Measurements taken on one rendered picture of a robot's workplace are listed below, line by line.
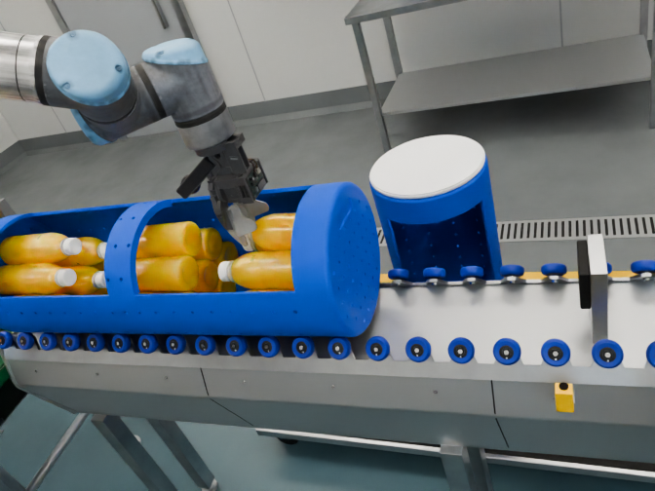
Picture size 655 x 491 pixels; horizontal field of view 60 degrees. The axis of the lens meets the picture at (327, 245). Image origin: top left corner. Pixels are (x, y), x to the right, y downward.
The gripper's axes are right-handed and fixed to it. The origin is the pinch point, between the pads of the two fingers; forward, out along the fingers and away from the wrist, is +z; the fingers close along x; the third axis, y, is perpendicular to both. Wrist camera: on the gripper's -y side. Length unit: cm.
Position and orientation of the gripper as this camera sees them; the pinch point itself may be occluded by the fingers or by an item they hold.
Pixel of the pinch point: (245, 233)
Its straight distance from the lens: 110.5
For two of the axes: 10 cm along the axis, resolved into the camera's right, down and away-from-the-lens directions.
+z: 2.9, 7.9, 5.4
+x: 2.8, -6.1, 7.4
